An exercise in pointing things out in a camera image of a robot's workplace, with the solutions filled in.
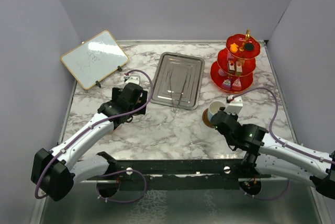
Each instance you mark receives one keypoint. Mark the red three-tier cake stand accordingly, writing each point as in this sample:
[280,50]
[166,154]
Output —
[219,69]

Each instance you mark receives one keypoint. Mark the stainless steel tray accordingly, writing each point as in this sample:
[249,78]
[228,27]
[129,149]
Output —
[195,67]

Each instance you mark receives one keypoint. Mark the pink heart-shaped cake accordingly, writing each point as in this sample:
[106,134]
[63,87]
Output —
[236,86]

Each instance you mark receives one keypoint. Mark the black mounting rail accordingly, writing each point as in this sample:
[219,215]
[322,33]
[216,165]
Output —
[171,175]

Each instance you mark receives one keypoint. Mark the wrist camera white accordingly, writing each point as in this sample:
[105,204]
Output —
[132,78]
[233,105]

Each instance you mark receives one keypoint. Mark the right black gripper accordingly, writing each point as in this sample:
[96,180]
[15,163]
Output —
[235,116]

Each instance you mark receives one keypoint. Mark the metal tongs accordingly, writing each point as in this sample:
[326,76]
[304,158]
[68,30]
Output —
[178,78]

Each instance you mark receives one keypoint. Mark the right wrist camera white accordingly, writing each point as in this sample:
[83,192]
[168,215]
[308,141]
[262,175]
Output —
[233,105]

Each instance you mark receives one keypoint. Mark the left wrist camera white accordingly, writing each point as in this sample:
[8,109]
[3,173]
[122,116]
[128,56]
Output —
[132,78]

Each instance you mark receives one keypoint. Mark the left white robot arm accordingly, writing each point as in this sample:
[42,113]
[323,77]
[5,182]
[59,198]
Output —
[57,170]

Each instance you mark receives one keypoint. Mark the orange fish-shaped pastry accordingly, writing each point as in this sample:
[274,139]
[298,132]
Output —
[234,48]

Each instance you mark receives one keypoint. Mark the brown wooden coaster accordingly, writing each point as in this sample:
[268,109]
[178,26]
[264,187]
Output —
[206,120]

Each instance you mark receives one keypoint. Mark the white mug blue handle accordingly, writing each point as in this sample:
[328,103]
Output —
[214,108]

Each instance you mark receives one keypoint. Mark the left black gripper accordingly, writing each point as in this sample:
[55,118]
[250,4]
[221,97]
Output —
[142,100]

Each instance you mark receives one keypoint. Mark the brown layered cake slice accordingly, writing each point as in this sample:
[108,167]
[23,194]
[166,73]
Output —
[231,66]

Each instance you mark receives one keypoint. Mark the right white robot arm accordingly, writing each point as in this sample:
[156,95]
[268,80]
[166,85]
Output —
[271,155]

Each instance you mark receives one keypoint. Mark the whiteboard with yellow frame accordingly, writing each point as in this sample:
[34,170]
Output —
[95,59]

